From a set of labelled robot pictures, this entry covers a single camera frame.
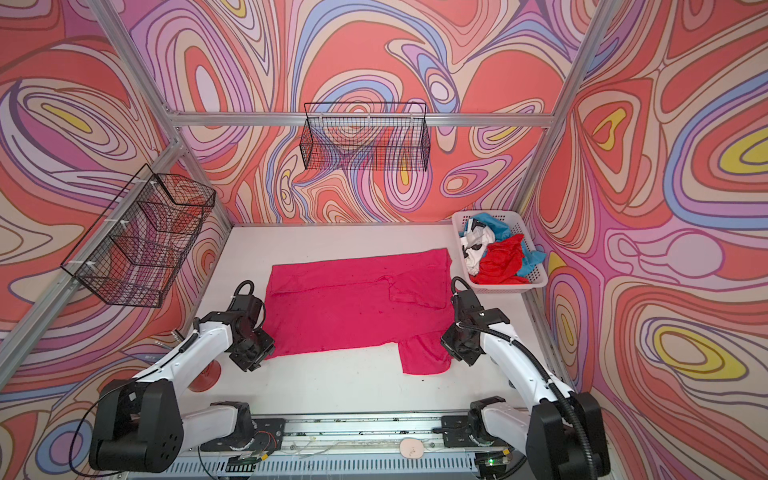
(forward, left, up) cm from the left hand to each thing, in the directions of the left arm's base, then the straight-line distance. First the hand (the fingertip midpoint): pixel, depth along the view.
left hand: (276, 351), depth 86 cm
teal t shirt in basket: (+44, -75, +5) cm, 87 cm away
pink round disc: (-24, -38, 0) cm, 45 cm away
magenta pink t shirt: (+19, -39, -3) cm, 43 cm away
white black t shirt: (+40, -66, +6) cm, 78 cm away
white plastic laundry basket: (+22, -81, +6) cm, 85 cm away
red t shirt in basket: (+27, -70, +7) cm, 76 cm away
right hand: (-2, -51, +3) cm, 51 cm away
